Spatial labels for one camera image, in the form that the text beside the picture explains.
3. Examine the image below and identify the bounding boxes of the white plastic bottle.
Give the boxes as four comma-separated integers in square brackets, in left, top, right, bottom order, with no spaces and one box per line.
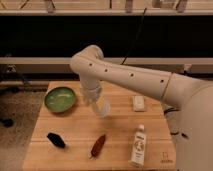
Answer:
[131,124,146,166]

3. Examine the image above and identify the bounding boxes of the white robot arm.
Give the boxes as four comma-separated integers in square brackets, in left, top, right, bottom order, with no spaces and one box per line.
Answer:
[70,45,213,171]

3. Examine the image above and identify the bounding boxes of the black hanging cable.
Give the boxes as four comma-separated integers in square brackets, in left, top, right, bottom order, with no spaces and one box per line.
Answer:
[120,7,148,66]

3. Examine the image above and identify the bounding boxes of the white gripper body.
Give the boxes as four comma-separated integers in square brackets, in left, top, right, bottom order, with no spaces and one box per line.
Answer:
[80,87,101,105]

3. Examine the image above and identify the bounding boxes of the white ceramic cup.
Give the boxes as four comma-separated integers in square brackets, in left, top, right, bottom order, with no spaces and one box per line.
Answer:
[94,98,110,117]

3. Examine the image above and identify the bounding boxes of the green ceramic bowl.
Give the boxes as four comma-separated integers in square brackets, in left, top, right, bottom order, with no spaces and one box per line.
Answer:
[44,87,76,113]

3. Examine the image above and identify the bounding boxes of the wooden board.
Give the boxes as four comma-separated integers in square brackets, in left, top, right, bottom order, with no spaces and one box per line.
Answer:
[23,82,176,171]

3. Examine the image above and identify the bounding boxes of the brown oblong object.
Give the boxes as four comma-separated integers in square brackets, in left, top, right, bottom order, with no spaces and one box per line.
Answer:
[90,135,106,158]

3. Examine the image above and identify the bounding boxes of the black chair base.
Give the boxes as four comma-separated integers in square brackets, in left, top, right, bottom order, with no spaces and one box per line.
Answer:
[0,85,20,128]

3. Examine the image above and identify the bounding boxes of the black small object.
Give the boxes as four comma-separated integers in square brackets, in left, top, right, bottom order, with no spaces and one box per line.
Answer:
[47,133,65,148]

